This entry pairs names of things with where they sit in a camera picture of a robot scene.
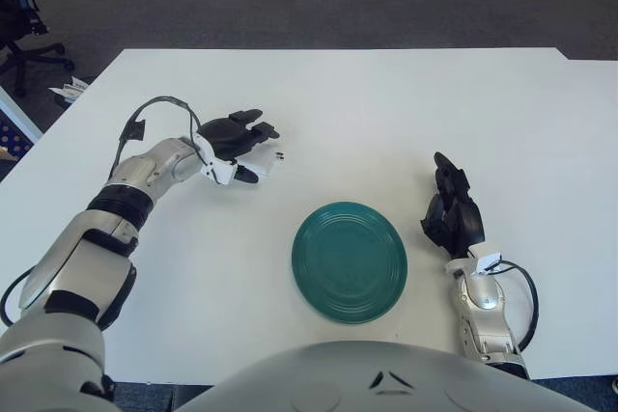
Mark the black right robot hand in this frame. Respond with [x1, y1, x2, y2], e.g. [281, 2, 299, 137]
[419, 151, 486, 259]

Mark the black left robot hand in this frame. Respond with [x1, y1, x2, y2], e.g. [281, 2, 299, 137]
[197, 106, 282, 186]

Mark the white charger block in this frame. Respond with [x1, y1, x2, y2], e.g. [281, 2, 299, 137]
[245, 149, 287, 177]

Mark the green ribbed plate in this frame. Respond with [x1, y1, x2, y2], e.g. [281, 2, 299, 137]
[291, 200, 409, 326]

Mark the white paper scrap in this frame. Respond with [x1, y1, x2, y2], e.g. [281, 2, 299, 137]
[50, 76, 89, 103]

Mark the silver robot torso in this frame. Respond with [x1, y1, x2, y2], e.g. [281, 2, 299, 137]
[173, 340, 618, 412]

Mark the blue perforated panel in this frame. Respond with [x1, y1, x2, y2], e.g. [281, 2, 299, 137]
[0, 112, 35, 162]

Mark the black office chair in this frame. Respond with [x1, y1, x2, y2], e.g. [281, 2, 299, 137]
[0, 0, 76, 97]

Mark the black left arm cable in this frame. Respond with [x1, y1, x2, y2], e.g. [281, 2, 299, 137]
[109, 96, 204, 181]

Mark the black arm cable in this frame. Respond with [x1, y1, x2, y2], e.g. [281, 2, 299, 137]
[496, 260, 540, 353]
[109, 96, 204, 181]

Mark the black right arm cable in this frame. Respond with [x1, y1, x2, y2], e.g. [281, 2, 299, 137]
[496, 260, 540, 353]

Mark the white frame bar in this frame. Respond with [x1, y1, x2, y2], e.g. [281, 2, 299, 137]
[0, 83, 43, 146]

